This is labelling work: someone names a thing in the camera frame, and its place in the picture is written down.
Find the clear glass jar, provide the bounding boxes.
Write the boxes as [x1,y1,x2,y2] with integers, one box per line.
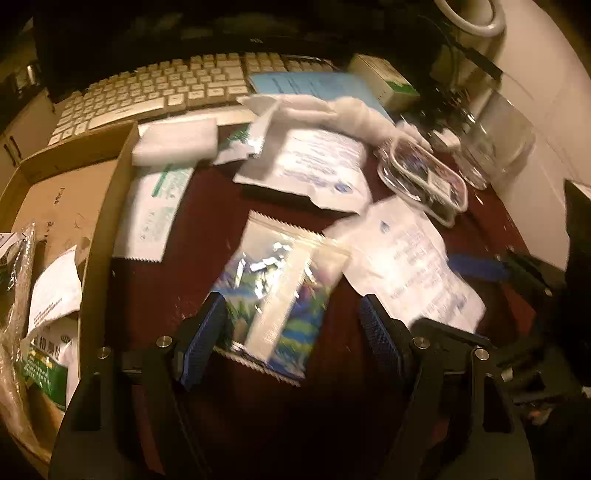
[455,90,536,190]

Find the white printed packet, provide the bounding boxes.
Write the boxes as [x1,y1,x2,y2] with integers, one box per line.
[28,244,84,337]

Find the black computer monitor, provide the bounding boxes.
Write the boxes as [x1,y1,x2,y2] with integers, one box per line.
[32,0,444,104]

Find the brown cardboard box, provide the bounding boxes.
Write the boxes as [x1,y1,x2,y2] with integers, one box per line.
[0,122,141,467]

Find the white pouch with blue print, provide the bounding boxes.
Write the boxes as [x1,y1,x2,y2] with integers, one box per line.
[233,127,372,214]
[323,196,488,333]

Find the long white green-print packet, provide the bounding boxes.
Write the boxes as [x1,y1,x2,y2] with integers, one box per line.
[113,165,195,264]

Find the white round tube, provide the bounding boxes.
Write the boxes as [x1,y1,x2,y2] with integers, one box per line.
[434,0,506,38]

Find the crumpled white tissue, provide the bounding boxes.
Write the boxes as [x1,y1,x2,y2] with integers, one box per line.
[236,95,419,140]

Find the green and white carton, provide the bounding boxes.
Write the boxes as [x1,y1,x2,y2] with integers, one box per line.
[348,53,421,112]

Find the green and white bag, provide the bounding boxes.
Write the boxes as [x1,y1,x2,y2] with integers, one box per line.
[16,318,81,411]

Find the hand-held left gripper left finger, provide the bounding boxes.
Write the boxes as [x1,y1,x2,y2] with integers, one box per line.
[48,292,232,480]

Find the white computer keyboard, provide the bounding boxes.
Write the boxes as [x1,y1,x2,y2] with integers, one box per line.
[48,52,334,147]

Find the small torn green-white packet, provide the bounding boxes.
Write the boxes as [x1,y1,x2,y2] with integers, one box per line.
[212,124,266,166]

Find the colourful clear foil packet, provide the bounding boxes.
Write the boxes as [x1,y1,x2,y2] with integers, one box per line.
[210,210,352,381]

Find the clear plastic bag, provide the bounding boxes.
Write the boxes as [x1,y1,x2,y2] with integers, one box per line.
[0,222,38,435]

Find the light blue booklet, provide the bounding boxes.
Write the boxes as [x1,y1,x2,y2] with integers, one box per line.
[249,71,393,123]

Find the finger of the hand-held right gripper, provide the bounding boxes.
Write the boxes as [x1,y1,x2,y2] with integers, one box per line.
[447,250,553,297]

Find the black cable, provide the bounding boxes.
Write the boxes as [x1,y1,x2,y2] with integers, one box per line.
[418,14,504,84]

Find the white kitchen base cabinets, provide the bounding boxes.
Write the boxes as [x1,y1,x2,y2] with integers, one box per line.
[0,88,61,167]

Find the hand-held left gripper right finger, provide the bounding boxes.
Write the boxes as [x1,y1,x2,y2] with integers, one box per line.
[359,294,536,480]

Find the clear pouch with purple print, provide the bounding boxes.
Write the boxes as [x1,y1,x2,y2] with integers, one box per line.
[376,136,469,227]

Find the white foam block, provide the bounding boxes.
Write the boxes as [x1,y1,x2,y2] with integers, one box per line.
[131,117,219,167]

